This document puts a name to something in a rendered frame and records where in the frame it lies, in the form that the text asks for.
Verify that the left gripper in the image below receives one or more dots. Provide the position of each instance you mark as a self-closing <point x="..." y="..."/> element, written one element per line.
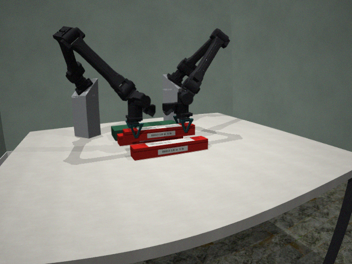
<point x="184" y="118"/>

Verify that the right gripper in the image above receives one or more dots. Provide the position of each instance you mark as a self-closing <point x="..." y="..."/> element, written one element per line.
<point x="132" y="121"/>

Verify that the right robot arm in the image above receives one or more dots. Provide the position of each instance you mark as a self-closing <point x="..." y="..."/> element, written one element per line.
<point x="66" y="38"/>

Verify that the white welding electrode box with red edges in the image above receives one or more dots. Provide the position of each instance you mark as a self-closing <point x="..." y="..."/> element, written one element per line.
<point x="168" y="147"/>

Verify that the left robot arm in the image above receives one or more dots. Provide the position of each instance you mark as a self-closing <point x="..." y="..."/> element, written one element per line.
<point x="195" y="73"/>

